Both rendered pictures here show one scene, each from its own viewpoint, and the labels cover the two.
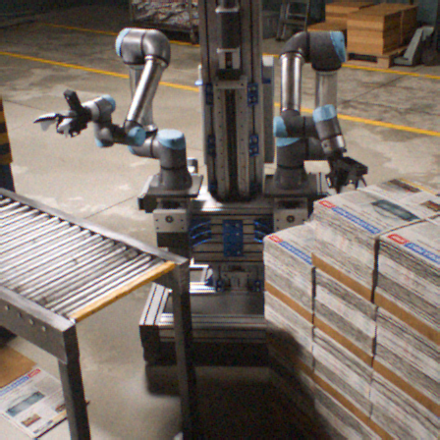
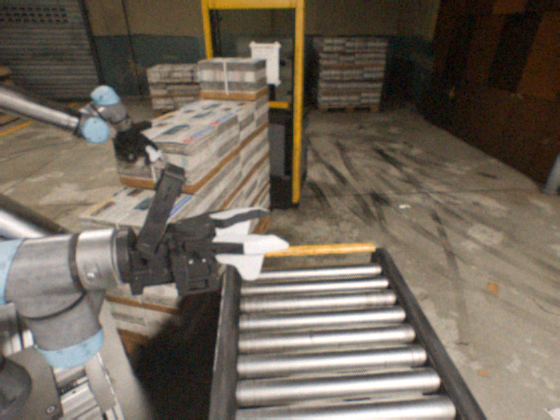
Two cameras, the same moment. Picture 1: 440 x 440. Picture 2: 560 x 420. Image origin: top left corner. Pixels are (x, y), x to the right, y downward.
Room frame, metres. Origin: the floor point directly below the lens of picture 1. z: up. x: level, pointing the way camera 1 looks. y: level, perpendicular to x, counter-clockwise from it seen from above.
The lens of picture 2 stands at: (2.72, 0.87, 1.47)
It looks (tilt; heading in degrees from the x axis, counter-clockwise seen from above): 29 degrees down; 224
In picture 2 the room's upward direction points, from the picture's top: straight up
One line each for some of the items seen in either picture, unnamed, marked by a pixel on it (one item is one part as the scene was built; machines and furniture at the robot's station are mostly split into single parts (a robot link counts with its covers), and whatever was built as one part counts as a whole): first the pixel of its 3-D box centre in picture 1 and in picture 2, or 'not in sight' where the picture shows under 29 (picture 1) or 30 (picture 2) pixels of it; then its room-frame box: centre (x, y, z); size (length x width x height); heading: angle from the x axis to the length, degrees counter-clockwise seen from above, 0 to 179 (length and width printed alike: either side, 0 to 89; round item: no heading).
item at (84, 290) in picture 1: (100, 284); (314, 287); (2.09, 0.41, 0.77); 0.47 x 0.05 x 0.05; 138
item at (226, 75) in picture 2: not in sight; (239, 154); (1.25, -0.97, 0.65); 0.39 x 0.30 x 1.29; 120
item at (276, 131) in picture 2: not in sight; (269, 151); (0.55, -1.37, 0.40); 0.69 x 0.55 x 0.80; 120
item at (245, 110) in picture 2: not in sight; (219, 124); (1.51, -0.83, 0.95); 0.38 x 0.29 x 0.23; 120
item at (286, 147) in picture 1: (292, 145); not in sight; (2.79, -0.32, 0.98); 0.13 x 0.12 x 0.14; 82
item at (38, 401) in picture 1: (36, 400); not in sight; (2.47, 0.81, 0.01); 0.37 x 0.28 x 0.01; 48
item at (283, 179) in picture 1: (290, 172); not in sight; (2.79, -0.31, 0.87); 0.15 x 0.15 x 0.10
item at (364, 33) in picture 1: (360, 31); not in sight; (8.68, -1.82, 0.28); 1.20 x 0.83 x 0.57; 48
